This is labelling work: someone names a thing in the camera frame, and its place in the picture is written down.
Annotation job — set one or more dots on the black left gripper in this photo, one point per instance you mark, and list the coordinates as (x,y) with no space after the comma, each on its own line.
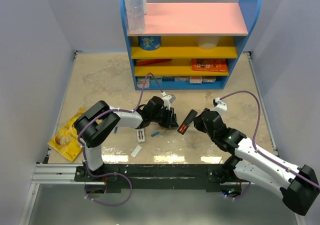
(170,121)

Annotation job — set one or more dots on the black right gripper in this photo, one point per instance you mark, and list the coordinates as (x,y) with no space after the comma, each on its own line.
(198,121)

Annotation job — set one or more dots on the black remote control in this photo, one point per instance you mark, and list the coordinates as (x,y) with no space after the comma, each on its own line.
(187,122)

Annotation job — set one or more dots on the white remote control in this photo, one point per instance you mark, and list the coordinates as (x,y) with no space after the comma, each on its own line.
(141,135)

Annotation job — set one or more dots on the white battery cover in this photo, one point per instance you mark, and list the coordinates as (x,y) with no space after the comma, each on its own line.
(136,151)

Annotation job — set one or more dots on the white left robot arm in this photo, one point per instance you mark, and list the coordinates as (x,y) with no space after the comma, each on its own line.
(94,126)

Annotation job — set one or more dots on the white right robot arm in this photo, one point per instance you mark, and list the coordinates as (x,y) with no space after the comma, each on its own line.
(297,187)

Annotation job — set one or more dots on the white tissue pack right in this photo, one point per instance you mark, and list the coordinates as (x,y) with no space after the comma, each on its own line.
(208,79)

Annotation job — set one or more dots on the red tissue pack right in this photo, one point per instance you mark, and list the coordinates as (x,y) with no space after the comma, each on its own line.
(195,79)

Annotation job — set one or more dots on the blue tissue pack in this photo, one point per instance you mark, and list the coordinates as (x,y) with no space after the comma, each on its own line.
(168,78)

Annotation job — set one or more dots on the green tissue pack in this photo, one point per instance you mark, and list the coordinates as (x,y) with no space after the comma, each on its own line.
(156,79)

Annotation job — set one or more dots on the red white tissue pack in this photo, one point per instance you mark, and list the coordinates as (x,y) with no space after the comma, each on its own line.
(143,82)

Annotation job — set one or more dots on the orange box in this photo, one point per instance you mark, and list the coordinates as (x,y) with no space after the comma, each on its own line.
(209,64)

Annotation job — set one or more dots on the red flat book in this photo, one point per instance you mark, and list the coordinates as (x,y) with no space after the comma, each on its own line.
(147,62)

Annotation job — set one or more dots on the blue shelf unit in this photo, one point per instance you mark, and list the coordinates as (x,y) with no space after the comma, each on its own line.
(179,25)

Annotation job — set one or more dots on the blue cartoon can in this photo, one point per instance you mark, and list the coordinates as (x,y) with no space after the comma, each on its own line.
(149,43)

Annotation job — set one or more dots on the yellow chips bag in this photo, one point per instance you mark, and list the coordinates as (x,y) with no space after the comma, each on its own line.
(65,141)

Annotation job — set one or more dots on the clear plastic bottle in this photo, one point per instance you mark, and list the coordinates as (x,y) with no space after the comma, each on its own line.
(135,16)

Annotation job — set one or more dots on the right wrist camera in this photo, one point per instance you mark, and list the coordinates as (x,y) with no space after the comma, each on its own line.
(219,106)

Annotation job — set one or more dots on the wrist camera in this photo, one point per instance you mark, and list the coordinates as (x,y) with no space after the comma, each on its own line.
(219,106)
(168,99)

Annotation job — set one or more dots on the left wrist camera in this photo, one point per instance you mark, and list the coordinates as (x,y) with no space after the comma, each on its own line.
(168,99)

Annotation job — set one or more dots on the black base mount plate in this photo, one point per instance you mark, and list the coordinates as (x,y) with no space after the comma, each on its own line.
(208,177)

